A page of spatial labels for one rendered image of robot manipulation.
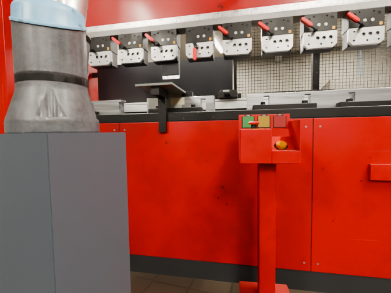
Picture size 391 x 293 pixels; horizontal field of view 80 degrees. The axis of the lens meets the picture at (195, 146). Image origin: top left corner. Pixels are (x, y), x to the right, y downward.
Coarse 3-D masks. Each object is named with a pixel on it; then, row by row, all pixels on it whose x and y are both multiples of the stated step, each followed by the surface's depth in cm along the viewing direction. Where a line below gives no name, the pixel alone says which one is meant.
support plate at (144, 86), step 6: (138, 84) 109; (144, 84) 108; (150, 84) 108; (156, 84) 107; (162, 84) 107; (168, 84) 106; (174, 84) 109; (150, 90) 120; (168, 90) 121; (174, 90) 121; (180, 90) 121
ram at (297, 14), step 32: (96, 0) 136; (128, 0) 132; (160, 0) 129; (192, 0) 125; (224, 0) 122; (256, 0) 119; (288, 0) 116; (384, 0) 108; (96, 32) 137; (128, 32) 133
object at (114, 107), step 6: (96, 102) 141; (102, 102) 140; (108, 102) 140; (114, 102) 139; (120, 102) 140; (96, 108) 142; (102, 108) 141; (108, 108) 140; (114, 108) 139; (120, 108) 140; (102, 114) 141; (108, 114) 140; (114, 114) 139
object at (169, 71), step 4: (164, 64) 134; (168, 64) 133; (172, 64) 133; (176, 64) 132; (164, 68) 134; (168, 68) 133; (172, 68) 133; (176, 68) 132; (164, 72) 134; (168, 72) 133; (172, 72) 133; (176, 72) 132; (164, 76) 135; (168, 76) 134; (172, 76) 134; (176, 76) 134
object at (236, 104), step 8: (304, 96) 142; (128, 104) 165; (136, 104) 164; (144, 104) 163; (216, 104) 152; (224, 104) 151; (232, 104) 150; (240, 104) 149; (128, 112) 166; (136, 112) 165; (144, 112) 164
